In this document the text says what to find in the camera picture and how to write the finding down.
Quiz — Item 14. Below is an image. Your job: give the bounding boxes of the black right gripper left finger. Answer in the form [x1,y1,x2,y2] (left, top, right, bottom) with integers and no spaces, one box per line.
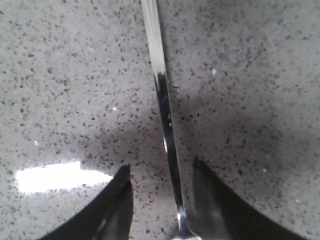
[41,165,132,240]

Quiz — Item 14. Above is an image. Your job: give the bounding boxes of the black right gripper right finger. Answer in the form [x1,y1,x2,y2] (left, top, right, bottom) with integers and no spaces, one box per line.
[193,158,302,240]

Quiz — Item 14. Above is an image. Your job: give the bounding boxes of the silver metal spoon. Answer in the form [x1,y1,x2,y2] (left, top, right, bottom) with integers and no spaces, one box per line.
[141,0,201,240]

